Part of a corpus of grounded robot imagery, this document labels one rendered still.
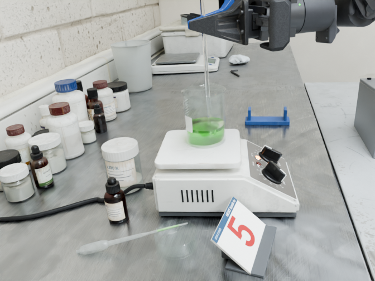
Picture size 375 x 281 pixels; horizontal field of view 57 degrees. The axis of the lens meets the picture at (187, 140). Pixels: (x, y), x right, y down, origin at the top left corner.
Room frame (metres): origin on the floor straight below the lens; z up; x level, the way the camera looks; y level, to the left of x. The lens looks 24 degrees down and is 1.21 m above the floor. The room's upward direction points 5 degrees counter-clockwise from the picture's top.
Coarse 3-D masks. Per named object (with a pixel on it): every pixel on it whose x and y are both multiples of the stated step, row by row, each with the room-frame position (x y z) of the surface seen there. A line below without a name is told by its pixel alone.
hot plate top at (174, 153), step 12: (168, 132) 0.52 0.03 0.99; (180, 132) 0.52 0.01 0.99; (228, 132) 0.50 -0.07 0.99; (168, 144) 0.48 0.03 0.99; (180, 144) 0.47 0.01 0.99; (228, 144) 0.46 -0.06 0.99; (240, 144) 0.46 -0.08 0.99; (156, 156) 0.44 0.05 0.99; (168, 156) 0.44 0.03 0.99; (180, 156) 0.43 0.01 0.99; (192, 156) 0.43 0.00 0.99; (204, 156) 0.43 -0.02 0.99; (216, 156) 0.42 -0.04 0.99; (228, 156) 0.42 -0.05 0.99; (240, 156) 0.42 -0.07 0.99; (168, 168) 0.41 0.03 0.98; (180, 168) 0.41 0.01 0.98; (192, 168) 0.41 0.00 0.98; (204, 168) 0.41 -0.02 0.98; (216, 168) 0.41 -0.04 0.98
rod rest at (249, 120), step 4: (248, 108) 0.76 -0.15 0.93; (284, 108) 0.74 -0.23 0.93; (248, 112) 0.74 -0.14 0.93; (284, 112) 0.72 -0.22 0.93; (248, 116) 0.74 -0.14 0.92; (284, 116) 0.72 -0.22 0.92; (248, 120) 0.74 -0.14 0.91; (252, 120) 0.74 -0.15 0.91; (256, 120) 0.74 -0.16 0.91; (260, 120) 0.74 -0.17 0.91; (264, 120) 0.73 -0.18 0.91; (268, 120) 0.73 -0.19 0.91; (272, 120) 0.73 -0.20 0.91; (276, 120) 0.73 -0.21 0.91; (280, 120) 0.73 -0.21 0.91; (284, 120) 0.72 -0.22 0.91; (288, 120) 0.72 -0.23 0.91; (248, 124) 0.74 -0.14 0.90; (252, 124) 0.74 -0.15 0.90; (256, 124) 0.73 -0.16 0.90; (260, 124) 0.73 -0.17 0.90; (264, 124) 0.73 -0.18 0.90; (268, 124) 0.73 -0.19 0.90; (272, 124) 0.72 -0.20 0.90; (276, 124) 0.72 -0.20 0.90; (280, 124) 0.72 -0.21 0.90; (284, 124) 0.72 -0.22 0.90; (288, 124) 0.72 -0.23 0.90
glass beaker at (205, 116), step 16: (192, 96) 0.45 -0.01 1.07; (208, 96) 0.45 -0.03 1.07; (224, 96) 0.47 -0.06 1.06; (192, 112) 0.46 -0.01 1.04; (208, 112) 0.45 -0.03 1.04; (224, 112) 0.47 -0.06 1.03; (192, 128) 0.46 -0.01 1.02; (208, 128) 0.45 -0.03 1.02; (224, 128) 0.47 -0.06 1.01; (192, 144) 0.46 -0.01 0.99; (208, 144) 0.45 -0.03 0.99
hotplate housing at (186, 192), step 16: (160, 176) 0.42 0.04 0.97; (176, 176) 0.41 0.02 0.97; (192, 176) 0.41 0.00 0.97; (208, 176) 0.41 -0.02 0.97; (224, 176) 0.40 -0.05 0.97; (240, 176) 0.40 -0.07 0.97; (160, 192) 0.41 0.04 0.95; (176, 192) 0.41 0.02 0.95; (192, 192) 0.40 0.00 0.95; (208, 192) 0.40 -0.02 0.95; (224, 192) 0.40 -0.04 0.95; (240, 192) 0.40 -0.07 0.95; (256, 192) 0.39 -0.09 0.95; (272, 192) 0.39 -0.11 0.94; (160, 208) 0.41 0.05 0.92; (176, 208) 0.41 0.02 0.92; (192, 208) 0.41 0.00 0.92; (208, 208) 0.40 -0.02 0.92; (224, 208) 0.40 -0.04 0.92; (256, 208) 0.39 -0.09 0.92; (272, 208) 0.39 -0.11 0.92; (288, 208) 0.39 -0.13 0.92
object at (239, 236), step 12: (240, 204) 0.39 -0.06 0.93; (240, 216) 0.37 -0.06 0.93; (252, 216) 0.38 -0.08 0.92; (228, 228) 0.34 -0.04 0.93; (240, 228) 0.35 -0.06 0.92; (252, 228) 0.36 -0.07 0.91; (228, 240) 0.32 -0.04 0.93; (240, 240) 0.33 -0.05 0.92; (252, 240) 0.34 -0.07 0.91; (240, 252) 0.31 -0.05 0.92
